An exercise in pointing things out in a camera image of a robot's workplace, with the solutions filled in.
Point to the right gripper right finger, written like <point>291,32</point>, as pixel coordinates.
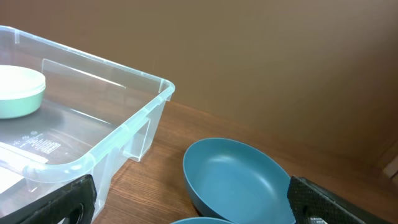
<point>313,204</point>

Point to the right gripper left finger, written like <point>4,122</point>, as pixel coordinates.
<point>72,203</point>

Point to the mint green bowl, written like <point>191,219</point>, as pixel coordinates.
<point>16,108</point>

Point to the pink bowl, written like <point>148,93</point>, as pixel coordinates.
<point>20,82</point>

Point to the white label in container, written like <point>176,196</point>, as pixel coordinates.
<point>13,162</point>

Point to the clear plastic storage container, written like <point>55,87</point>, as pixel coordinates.
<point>95,115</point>

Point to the dark blue far plate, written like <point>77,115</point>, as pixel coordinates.
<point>234,181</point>

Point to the dark blue plate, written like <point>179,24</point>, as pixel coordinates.
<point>201,220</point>
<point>234,181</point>

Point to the dark blue near plate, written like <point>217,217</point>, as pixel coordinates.
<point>201,220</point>

